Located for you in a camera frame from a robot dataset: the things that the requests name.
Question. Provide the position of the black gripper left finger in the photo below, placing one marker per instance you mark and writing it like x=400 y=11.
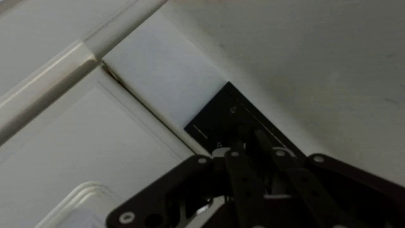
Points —
x=168 y=194

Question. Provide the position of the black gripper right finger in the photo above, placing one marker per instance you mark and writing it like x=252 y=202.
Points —
x=345 y=197

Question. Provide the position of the white panelled cabinet door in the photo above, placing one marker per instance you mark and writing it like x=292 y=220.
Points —
x=83 y=147

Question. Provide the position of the black hood control panel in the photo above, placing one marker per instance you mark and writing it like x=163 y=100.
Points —
x=222 y=114

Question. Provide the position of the white range hood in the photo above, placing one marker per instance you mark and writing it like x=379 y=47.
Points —
x=316 y=50

